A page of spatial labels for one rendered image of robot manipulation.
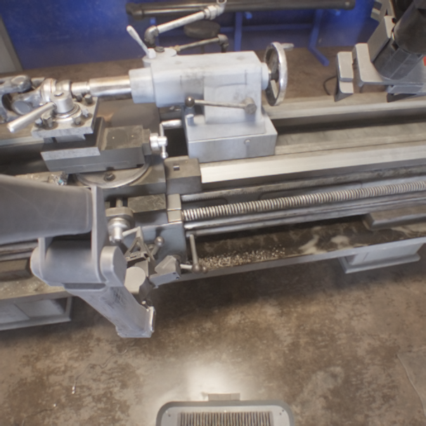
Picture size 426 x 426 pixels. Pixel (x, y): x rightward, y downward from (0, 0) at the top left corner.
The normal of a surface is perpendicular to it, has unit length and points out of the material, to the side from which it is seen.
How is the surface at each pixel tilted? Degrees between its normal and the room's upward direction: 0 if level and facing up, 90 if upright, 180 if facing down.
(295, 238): 0
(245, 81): 82
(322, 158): 36
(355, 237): 0
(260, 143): 90
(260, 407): 0
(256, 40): 90
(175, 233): 90
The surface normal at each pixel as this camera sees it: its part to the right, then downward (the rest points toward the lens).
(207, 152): 0.16, 0.74
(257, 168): 0.09, -0.10
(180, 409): 0.00, -0.65
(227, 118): 0.15, 0.41
